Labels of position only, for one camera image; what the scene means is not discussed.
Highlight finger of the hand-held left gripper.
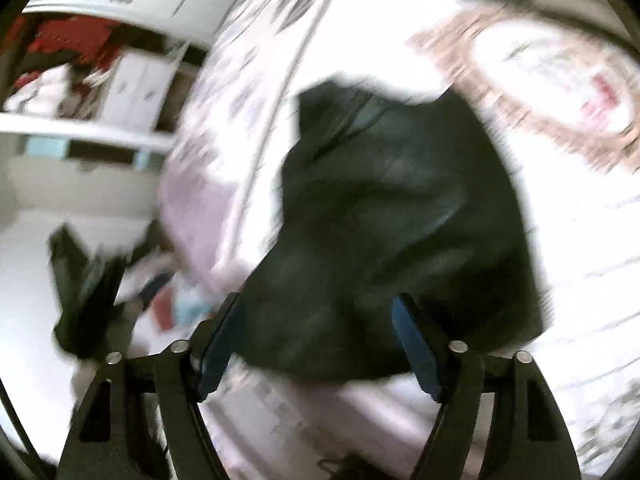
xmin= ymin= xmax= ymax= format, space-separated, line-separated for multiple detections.
xmin=117 ymin=271 xmax=175 ymax=311

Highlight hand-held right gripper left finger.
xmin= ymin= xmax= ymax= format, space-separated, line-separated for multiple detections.
xmin=55 ymin=292 xmax=246 ymax=480

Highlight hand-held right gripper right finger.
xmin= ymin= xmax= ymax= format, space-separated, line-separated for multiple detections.
xmin=392 ymin=294 xmax=583 ymax=480

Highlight black leather jacket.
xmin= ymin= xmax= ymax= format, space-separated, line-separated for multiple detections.
xmin=240 ymin=77 xmax=548 ymax=386

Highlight red hanging clothes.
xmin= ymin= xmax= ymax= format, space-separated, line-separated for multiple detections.
xmin=10 ymin=14 xmax=123 ymax=68

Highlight bed with beige headboard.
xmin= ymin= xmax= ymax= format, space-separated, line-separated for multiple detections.
xmin=157 ymin=0 xmax=640 ymax=480

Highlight floral mauve blanket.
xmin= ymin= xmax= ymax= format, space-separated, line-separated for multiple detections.
xmin=157 ymin=0 xmax=361 ymax=301

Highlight white quilted mat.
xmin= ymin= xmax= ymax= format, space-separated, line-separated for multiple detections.
xmin=210 ymin=0 xmax=640 ymax=480

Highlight white drawer cabinet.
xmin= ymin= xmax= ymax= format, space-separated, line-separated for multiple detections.
xmin=97 ymin=50 xmax=178 ymax=128

